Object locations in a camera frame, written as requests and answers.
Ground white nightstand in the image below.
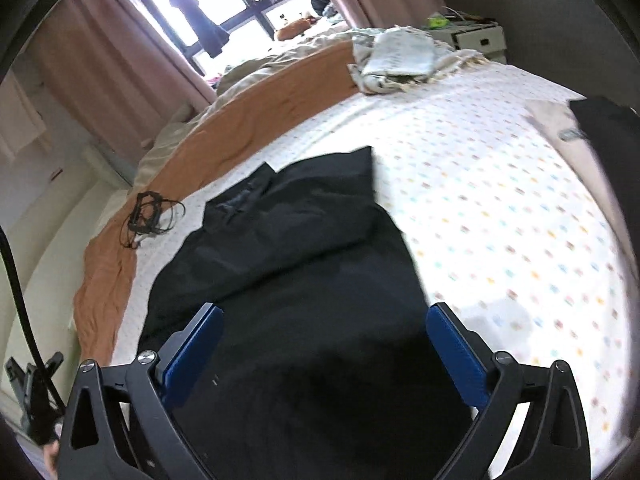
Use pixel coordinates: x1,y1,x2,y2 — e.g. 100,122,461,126
427,20,506,64

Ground beige duvet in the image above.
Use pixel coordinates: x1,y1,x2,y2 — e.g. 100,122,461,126
135,35,351,186

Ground small black garment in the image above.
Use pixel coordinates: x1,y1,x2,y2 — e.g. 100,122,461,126
569,97,640,241

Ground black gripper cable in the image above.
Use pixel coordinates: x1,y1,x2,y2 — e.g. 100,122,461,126
0,227,57,413

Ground cream fringed throw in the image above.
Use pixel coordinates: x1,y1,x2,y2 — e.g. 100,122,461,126
348,30,493,95

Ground window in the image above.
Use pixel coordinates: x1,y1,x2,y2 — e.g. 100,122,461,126
100,0,326,78

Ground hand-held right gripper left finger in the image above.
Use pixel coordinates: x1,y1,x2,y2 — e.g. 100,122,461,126
60,302,226,480

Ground dark hanging clothes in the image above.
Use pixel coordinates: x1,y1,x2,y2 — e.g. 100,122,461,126
155,0,232,58

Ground large black garment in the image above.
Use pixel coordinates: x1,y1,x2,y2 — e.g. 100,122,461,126
137,146,476,480

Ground brown plush toy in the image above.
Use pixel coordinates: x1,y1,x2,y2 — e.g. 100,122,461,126
275,16,318,42

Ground black cable bundle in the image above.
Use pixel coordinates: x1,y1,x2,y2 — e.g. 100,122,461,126
120,191,186,251

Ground grey printed folded cloth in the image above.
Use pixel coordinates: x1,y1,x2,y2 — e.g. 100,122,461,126
361,27,437,80

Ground orange blanket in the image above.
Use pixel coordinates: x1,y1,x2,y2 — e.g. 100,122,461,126
74,40,361,358

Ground white dotted bed sheet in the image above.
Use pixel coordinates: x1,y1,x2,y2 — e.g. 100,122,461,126
112,60,633,480

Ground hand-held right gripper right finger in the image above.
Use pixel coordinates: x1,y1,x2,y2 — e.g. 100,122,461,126
426,302,593,480

